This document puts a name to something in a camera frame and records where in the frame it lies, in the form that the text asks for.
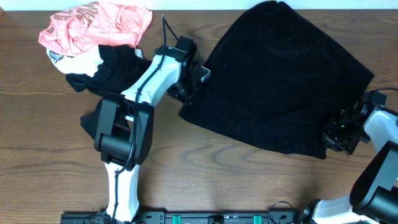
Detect white printed shirt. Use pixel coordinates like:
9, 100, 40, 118
46, 45, 150, 80

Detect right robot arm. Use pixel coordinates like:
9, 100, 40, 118
295, 89, 397, 224

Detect left black cable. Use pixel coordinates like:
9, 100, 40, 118
110, 14, 180, 223

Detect black velvet skirt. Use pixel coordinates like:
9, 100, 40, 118
179, 1, 374, 159

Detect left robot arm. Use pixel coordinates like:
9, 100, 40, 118
95, 36, 210, 223

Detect black crumpled garment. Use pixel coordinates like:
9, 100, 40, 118
65, 44, 153, 141

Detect pink printed shirt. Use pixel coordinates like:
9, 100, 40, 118
38, 1, 153, 57

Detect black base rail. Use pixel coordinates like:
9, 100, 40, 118
60, 211, 303, 224

